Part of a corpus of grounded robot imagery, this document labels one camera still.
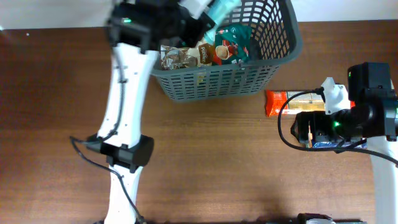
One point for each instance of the orange spaghetti packet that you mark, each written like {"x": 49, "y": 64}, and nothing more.
{"x": 302, "y": 103}

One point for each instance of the beige brown snack pouch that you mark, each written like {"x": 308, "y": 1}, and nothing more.
{"x": 172, "y": 58}

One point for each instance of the multicolour Kleenex tissue pack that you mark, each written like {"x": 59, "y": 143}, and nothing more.
{"x": 321, "y": 139}

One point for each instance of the grey plastic mesh basket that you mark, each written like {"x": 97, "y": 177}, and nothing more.
{"x": 270, "y": 32}

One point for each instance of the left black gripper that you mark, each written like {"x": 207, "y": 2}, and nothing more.
{"x": 192, "y": 37}

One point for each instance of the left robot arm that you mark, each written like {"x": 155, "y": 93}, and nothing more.
{"x": 135, "y": 31}

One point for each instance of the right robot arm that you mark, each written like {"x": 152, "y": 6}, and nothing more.
{"x": 360, "y": 117}

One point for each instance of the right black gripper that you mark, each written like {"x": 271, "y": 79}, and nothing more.
{"x": 301, "y": 121}

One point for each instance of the light blue tissue pack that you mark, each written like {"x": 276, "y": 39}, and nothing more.
{"x": 217, "y": 13}

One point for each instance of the green Nescafe coffee bag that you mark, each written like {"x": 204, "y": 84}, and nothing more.
{"x": 232, "y": 44}

